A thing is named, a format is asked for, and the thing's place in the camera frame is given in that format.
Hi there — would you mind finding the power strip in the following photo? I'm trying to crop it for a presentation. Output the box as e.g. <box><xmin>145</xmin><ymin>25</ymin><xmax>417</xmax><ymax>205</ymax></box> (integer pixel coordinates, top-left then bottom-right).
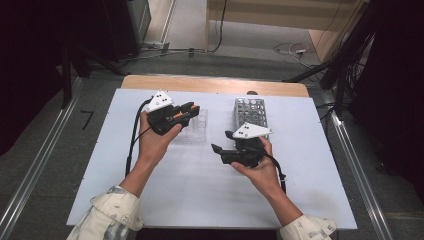
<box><xmin>141</xmin><ymin>40</ymin><xmax>171</xmax><ymax>52</ymax></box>

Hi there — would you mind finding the aluminium floor rail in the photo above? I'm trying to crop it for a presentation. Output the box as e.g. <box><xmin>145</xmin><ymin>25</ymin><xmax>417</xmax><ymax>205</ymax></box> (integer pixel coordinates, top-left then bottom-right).
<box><xmin>328</xmin><ymin>109</ymin><xmax>395</xmax><ymax>240</ymax></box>
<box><xmin>0</xmin><ymin>77</ymin><xmax>84</xmax><ymax>240</ymax></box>

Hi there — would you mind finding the metal tube rack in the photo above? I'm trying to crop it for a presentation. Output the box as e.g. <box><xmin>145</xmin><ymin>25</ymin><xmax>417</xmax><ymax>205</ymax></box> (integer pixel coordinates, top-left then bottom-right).
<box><xmin>233</xmin><ymin>96</ymin><xmax>271</xmax><ymax>140</ymax></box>

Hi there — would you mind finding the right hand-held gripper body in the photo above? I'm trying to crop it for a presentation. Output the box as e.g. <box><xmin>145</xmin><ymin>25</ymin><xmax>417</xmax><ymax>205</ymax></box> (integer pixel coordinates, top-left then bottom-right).
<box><xmin>220</xmin><ymin>121</ymin><xmax>275</xmax><ymax>169</ymax></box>

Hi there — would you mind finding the dark curtain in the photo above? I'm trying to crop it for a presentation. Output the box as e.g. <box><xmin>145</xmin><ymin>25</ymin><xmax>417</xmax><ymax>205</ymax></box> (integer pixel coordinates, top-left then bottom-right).
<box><xmin>0</xmin><ymin>0</ymin><xmax>113</xmax><ymax>158</ymax></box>
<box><xmin>348</xmin><ymin>0</ymin><xmax>424</xmax><ymax>203</ymax></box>

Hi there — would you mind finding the black metal stand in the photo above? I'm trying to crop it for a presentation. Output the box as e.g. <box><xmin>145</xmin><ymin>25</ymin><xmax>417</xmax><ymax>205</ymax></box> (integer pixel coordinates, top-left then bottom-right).
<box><xmin>59</xmin><ymin>44</ymin><xmax>129</xmax><ymax>110</ymax></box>

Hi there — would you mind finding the black stand with cables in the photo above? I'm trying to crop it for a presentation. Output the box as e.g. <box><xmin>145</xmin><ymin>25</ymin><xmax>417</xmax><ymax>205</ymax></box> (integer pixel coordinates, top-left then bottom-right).
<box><xmin>282</xmin><ymin>0</ymin><xmax>379</xmax><ymax>117</ymax></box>

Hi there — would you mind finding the grey floor cable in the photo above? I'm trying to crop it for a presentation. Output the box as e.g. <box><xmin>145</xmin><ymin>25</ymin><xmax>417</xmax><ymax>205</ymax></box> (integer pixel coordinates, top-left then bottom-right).
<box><xmin>119</xmin><ymin>47</ymin><xmax>208</xmax><ymax>63</ymax></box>

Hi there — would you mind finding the white floor cable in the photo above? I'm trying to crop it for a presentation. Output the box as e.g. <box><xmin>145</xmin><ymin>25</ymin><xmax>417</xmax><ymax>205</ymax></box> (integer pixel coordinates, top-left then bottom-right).
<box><xmin>273</xmin><ymin>42</ymin><xmax>310</xmax><ymax>60</ymax></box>

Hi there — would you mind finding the dark cabinet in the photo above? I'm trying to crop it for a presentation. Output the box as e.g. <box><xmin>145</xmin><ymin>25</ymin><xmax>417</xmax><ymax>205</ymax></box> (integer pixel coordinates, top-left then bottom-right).
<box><xmin>101</xmin><ymin>0</ymin><xmax>152</xmax><ymax>64</ymax></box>

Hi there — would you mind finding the person's left hand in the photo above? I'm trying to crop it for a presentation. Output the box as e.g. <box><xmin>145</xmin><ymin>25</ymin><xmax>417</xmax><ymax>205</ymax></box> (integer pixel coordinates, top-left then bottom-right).
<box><xmin>136</xmin><ymin>111</ymin><xmax>184</xmax><ymax>170</ymax></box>

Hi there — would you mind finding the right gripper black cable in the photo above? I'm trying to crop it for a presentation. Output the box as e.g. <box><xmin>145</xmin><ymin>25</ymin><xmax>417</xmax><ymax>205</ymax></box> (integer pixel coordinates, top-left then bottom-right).
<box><xmin>246</xmin><ymin>146</ymin><xmax>288</xmax><ymax>195</ymax></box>

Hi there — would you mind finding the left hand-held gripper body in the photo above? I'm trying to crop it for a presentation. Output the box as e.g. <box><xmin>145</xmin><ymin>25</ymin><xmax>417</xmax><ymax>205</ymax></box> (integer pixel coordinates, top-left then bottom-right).
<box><xmin>143</xmin><ymin>89</ymin><xmax>181</xmax><ymax>136</ymax></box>

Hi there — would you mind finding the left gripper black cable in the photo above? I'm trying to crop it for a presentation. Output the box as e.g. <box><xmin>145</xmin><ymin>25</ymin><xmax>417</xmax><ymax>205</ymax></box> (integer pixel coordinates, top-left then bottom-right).
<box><xmin>124</xmin><ymin>97</ymin><xmax>155</xmax><ymax>178</ymax></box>

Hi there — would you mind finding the person's right hand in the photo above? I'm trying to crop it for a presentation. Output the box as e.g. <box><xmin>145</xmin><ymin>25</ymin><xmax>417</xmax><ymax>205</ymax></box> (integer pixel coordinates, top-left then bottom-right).
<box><xmin>230</xmin><ymin>136</ymin><xmax>285</xmax><ymax>200</ymax></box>

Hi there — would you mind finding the clear plastic tube rack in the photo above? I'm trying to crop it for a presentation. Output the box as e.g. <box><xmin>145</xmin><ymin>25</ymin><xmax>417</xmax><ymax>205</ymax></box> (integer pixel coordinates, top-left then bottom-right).
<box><xmin>173</xmin><ymin>107</ymin><xmax>209</xmax><ymax>143</ymax></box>

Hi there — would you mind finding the black hanging cable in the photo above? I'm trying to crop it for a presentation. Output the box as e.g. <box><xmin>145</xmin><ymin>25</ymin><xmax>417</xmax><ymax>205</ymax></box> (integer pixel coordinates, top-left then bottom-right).
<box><xmin>205</xmin><ymin>0</ymin><xmax>229</xmax><ymax>54</ymax></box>

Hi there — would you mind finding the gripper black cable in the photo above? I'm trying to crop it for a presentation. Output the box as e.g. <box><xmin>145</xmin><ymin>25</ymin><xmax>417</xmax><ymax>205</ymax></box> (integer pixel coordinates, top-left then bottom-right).
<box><xmin>246</xmin><ymin>146</ymin><xmax>288</xmax><ymax>195</ymax></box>
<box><xmin>124</xmin><ymin>97</ymin><xmax>155</xmax><ymax>178</ymax></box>

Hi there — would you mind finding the light wooden shelf unit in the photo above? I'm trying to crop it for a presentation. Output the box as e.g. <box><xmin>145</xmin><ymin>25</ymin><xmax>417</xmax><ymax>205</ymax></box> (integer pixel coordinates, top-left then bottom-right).
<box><xmin>204</xmin><ymin>0</ymin><xmax>369</xmax><ymax>63</ymax></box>

